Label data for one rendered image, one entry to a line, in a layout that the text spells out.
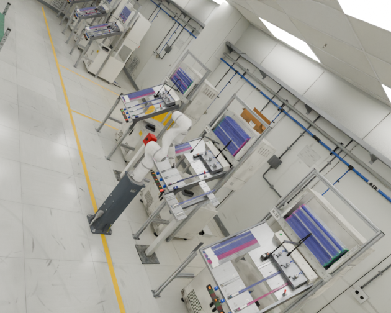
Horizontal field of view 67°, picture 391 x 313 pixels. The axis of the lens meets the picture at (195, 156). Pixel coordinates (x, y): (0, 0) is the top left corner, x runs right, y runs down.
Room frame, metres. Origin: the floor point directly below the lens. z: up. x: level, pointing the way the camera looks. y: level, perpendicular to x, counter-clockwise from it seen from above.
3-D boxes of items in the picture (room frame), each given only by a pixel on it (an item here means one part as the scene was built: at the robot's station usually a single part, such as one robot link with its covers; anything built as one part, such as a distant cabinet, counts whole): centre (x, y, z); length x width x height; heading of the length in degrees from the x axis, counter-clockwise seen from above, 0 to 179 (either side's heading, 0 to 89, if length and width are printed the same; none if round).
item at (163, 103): (4.51, 0.93, 0.66); 1.01 x 0.73 x 1.31; 136
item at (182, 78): (4.66, 0.80, 0.95); 1.35 x 0.82 x 1.90; 136
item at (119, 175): (3.80, 0.62, 0.39); 0.24 x 0.24 x 0.78; 46
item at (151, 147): (2.70, 0.35, 1.00); 0.19 x 0.12 x 0.24; 74
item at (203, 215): (3.64, -0.22, 0.31); 0.70 x 0.65 x 0.62; 46
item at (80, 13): (7.91, 4.20, 0.95); 1.37 x 0.82 x 1.90; 136
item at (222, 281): (2.48, -1.15, 0.65); 1.01 x 0.73 x 1.29; 136
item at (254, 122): (3.80, -0.31, 1.82); 0.68 x 0.30 x 0.20; 46
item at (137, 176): (2.69, 0.32, 0.79); 0.19 x 0.19 x 0.18
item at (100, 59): (6.90, 3.16, 0.95); 1.36 x 0.82 x 1.90; 136
